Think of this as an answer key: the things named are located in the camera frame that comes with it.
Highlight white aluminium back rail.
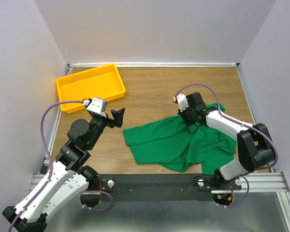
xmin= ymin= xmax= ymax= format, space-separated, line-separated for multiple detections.
xmin=68 ymin=62 xmax=240 ymax=68

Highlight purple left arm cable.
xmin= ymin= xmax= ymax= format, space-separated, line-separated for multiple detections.
xmin=7 ymin=99 xmax=113 ymax=232

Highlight yellow plastic tray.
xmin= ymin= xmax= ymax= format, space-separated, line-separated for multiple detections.
xmin=56 ymin=63 xmax=126 ymax=102

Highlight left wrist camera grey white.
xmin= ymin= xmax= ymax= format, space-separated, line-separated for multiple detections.
xmin=86 ymin=97 xmax=107 ymax=117

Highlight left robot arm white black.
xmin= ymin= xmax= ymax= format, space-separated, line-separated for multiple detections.
xmin=2 ymin=108 xmax=125 ymax=232

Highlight aluminium left side rail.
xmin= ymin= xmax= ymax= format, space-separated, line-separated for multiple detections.
xmin=36 ymin=64 xmax=72 ymax=175

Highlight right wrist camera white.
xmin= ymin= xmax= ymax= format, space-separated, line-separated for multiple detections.
xmin=173 ymin=94 xmax=189 ymax=113

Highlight green t-shirt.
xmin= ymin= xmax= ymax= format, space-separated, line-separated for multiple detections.
xmin=123 ymin=115 xmax=236 ymax=175

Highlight aluminium front frame rail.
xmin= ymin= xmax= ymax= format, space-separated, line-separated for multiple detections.
xmin=19 ymin=172 xmax=290 ymax=232

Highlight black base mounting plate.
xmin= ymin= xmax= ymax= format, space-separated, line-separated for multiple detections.
xmin=79 ymin=173 xmax=242 ymax=208

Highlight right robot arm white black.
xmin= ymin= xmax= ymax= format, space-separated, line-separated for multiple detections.
xmin=174 ymin=92 xmax=277 ymax=189

